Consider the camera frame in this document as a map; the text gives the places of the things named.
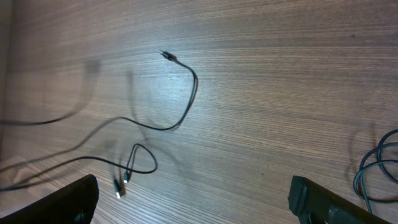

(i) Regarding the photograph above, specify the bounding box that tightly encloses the black USB cable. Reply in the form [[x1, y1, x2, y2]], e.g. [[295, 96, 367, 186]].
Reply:
[[353, 129, 398, 214], [0, 142, 158, 200], [0, 49, 199, 192]]

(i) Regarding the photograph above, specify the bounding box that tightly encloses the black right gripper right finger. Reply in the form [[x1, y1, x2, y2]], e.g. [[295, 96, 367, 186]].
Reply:
[[288, 175, 389, 224]]

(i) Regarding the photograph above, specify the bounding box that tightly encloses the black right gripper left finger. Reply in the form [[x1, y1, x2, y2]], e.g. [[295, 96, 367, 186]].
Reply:
[[1, 174, 99, 224]]

